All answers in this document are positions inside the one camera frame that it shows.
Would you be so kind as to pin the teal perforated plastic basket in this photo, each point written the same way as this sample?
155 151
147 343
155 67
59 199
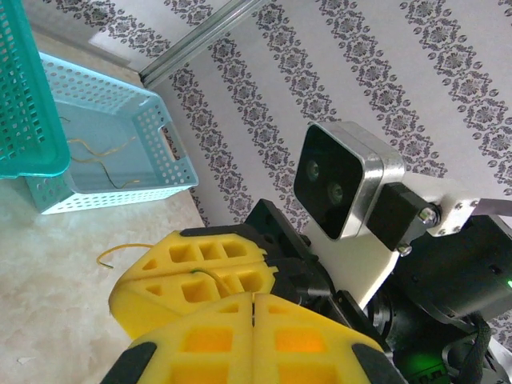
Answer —
24 100

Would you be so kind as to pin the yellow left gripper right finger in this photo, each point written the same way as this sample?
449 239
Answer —
312 352

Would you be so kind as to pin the light blue perforated plastic basket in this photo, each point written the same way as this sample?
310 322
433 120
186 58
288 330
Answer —
100 200

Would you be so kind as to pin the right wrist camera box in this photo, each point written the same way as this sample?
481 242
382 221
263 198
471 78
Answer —
332 180

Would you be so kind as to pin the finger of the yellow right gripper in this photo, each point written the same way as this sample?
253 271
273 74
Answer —
160 304
208 240

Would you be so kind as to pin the aluminium frame post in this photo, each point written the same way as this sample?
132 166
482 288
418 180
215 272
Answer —
192 44

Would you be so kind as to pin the white right camera mount plate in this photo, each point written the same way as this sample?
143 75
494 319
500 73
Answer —
360 272

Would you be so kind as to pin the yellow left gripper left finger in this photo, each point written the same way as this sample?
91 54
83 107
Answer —
200 352

